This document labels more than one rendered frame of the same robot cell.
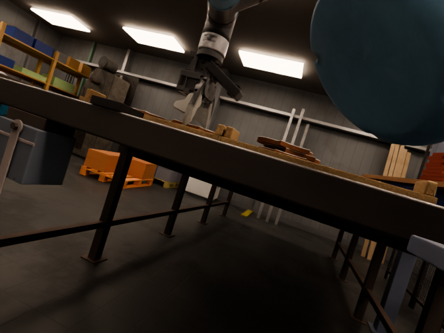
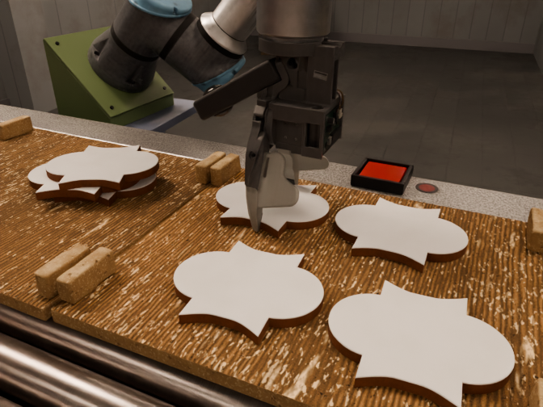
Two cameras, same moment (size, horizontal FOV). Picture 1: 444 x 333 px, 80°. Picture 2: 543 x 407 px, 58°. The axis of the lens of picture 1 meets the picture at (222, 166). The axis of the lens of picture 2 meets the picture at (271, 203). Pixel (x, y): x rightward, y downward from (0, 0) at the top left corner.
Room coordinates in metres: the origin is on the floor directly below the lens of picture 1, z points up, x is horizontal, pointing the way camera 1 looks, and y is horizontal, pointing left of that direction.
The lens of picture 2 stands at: (1.23, 0.16, 1.23)
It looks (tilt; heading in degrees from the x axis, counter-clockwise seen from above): 28 degrees down; 187
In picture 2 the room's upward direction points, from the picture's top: straight up
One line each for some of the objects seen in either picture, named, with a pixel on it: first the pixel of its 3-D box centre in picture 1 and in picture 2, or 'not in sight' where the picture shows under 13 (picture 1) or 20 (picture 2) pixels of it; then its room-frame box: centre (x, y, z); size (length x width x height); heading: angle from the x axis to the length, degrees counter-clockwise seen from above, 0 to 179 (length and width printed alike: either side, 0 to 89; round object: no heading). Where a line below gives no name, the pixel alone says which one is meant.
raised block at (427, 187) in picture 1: (424, 188); (14, 127); (0.50, -0.37, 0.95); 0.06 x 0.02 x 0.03; 162
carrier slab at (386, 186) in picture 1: (312, 172); (36, 193); (0.68, -0.23, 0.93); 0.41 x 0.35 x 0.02; 72
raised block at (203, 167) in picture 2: (232, 135); (211, 166); (0.62, 0.00, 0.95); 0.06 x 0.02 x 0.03; 162
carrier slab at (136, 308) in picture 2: (175, 131); (327, 267); (0.81, 0.17, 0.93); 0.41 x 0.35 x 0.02; 72
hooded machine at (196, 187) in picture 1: (209, 169); not in sight; (5.91, 0.25, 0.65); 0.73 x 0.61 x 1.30; 76
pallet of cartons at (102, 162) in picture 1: (123, 168); not in sight; (4.85, 1.71, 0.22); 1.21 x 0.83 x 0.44; 175
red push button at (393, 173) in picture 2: not in sight; (382, 175); (0.56, 0.24, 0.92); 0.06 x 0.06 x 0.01; 72
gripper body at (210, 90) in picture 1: (201, 76); (297, 95); (0.71, 0.12, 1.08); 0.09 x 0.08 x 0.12; 72
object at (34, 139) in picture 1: (27, 152); not in sight; (0.61, 0.44, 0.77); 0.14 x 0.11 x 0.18; 72
